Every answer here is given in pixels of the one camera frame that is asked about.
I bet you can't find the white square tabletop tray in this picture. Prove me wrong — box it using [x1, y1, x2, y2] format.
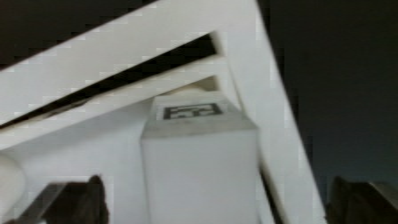
[0, 56, 236, 224]

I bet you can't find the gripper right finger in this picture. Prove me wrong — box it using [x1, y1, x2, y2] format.
[325, 177, 398, 224]

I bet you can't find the white table leg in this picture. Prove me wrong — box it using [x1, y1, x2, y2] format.
[140, 91, 258, 224]

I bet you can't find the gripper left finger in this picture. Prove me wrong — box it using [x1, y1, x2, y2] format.
[23, 175, 110, 224]

